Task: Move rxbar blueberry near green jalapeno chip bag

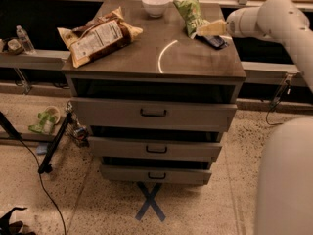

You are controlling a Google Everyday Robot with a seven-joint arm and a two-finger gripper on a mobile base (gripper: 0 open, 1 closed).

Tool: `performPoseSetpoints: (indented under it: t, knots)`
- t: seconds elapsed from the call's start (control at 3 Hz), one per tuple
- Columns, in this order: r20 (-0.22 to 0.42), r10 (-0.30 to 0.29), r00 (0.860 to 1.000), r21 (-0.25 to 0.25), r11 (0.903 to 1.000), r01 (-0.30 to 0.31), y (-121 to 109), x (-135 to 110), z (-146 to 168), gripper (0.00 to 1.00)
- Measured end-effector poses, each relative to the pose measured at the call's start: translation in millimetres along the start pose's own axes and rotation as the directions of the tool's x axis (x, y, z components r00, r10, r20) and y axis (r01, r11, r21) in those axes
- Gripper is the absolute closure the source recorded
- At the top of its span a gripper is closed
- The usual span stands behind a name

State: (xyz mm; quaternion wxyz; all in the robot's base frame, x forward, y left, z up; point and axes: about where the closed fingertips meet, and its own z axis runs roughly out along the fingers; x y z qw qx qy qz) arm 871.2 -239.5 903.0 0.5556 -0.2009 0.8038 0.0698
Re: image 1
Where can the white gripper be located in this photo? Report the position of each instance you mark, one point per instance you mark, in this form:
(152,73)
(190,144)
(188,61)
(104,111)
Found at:
(235,24)

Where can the blue rxbar blueberry bar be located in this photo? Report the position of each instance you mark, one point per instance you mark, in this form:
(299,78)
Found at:
(215,42)

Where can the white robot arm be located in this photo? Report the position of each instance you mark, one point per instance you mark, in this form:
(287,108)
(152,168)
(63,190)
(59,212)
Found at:
(278,21)

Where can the green jalapeno chip bag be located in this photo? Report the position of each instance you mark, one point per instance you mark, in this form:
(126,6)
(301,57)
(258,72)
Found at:
(190,11)

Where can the brown yellow chip bag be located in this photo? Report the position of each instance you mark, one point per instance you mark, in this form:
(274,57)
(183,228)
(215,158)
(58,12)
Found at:
(99,37)

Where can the green snack bag on floor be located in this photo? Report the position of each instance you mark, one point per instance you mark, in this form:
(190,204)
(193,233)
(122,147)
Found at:
(47,120)

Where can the white bowl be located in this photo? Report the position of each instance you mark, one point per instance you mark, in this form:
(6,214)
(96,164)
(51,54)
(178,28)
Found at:
(155,8)

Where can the grey drawer cabinet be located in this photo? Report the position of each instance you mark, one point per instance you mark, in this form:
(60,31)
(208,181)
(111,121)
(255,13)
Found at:
(162,64)

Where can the top grey drawer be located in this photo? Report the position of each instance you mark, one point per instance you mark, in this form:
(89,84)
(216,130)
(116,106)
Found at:
(154,114)

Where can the grey drawer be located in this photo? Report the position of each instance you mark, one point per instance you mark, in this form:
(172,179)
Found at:
(154,114)
(154,149)
(155,174)

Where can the middle grey drawer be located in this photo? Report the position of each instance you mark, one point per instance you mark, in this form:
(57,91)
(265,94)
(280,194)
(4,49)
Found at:
(154,149)

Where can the small can on floor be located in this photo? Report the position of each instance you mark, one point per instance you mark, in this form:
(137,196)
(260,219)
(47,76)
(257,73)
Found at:
(80,133)

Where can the bottom grey drawer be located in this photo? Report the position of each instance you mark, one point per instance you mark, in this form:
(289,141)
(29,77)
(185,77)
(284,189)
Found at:
(155,174)

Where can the blue tape cross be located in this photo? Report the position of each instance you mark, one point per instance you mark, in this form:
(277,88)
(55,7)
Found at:
(150,201)

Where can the clear water bottle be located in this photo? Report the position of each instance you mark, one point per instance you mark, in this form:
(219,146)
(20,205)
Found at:
(25,40)

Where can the round container on shelf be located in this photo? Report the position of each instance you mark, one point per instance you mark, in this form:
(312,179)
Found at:
(12,47)

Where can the black tripod leg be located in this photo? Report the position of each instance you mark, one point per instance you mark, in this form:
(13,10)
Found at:
(45,166)

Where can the black object bottom left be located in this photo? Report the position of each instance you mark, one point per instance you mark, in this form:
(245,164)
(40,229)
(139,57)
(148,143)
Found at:
(15,228)

